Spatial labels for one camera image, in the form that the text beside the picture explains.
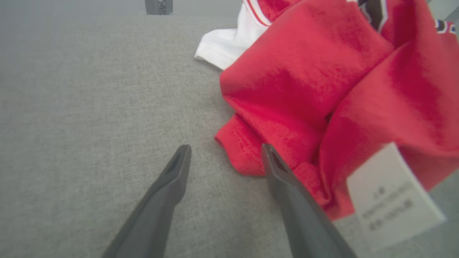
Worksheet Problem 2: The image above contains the grey fabric covered table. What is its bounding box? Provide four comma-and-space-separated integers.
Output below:
0, 14, 459, 258

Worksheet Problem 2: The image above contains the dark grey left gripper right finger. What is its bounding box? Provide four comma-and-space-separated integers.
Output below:
261, 143, 359, 258

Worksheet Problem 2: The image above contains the grey metal post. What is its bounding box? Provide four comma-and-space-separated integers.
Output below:
145, 0, 173, 15

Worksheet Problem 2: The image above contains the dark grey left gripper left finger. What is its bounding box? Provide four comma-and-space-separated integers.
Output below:
102, 144, 192, 258

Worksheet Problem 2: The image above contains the red white basketball jersey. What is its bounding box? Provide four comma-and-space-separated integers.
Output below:
194, 0, 459, 251

